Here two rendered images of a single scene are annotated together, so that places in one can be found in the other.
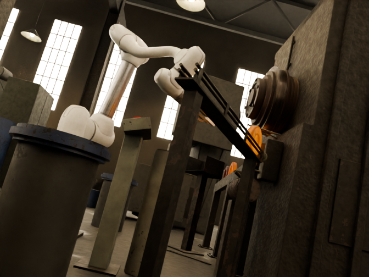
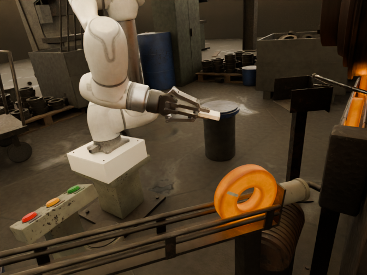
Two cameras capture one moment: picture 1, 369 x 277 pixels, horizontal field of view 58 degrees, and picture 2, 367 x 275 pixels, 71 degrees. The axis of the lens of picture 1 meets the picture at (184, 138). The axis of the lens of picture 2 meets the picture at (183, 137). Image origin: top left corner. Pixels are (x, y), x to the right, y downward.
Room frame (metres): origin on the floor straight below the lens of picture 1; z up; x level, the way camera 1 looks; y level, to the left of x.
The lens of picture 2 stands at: (1.17, -0.55, 1.10)
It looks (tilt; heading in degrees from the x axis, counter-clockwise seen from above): 25 degrees down; 39
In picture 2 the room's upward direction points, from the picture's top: 6 degrees counter-clockwise
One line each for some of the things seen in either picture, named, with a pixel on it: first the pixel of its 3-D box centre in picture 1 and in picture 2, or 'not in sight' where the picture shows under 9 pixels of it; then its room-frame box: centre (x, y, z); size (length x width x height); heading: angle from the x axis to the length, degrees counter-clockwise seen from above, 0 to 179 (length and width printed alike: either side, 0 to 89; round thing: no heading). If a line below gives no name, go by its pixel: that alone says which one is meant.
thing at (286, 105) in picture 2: (194, 203); (295, 141); (2.64, -0.20, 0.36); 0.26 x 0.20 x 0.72; 38
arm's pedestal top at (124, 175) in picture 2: not in sight; (113, 164); (1.94, 0.65, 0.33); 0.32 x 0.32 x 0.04; 4
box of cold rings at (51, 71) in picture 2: not in sight; (90, 72); (3.46, 3.01, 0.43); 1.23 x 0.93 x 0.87; 1
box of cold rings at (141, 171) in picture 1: (147, 193); (303, 63); (4.84, 0.32, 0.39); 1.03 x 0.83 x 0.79; 97
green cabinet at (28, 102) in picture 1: (17, 135); (179, 37); (4.90, 2.38, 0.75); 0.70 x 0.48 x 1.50; 3
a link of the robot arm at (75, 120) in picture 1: (74, 123); (104, 117); (1.95, 0.65, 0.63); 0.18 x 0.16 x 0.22; 149
